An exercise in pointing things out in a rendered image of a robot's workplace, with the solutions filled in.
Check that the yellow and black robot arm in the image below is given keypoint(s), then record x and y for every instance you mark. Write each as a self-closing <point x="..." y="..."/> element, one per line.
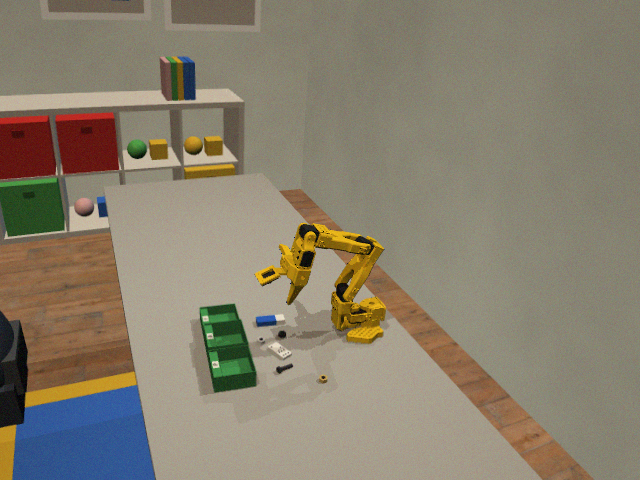
<point x="369" y="310"/>

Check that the black bolt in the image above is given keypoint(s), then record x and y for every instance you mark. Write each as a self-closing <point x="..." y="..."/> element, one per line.
<point x="280" y="369"/>

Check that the green rack of bins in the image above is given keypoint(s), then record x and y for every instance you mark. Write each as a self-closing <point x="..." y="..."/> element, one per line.
<point x="236" y="369"/>

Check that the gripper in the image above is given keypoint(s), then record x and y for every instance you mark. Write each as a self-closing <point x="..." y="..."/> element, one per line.
<point x="299" y="276"/>

